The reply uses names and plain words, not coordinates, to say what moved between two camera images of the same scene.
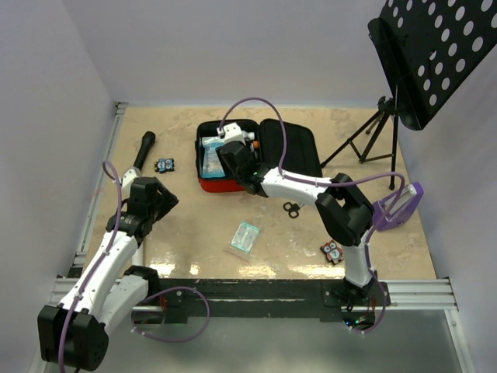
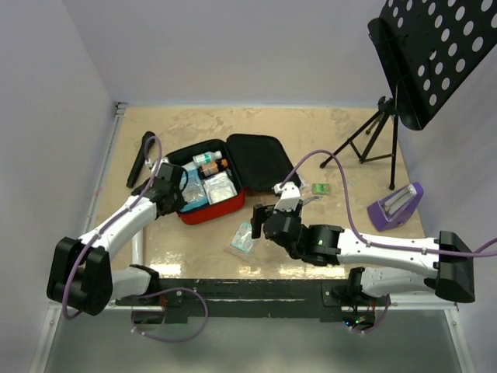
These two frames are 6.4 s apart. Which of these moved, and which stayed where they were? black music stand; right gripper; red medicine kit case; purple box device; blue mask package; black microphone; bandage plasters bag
Moved: red medicine kit case; blue mask package; right gripper
Stayed: black microphone; bandage plasters bag; purple box device; black music stand
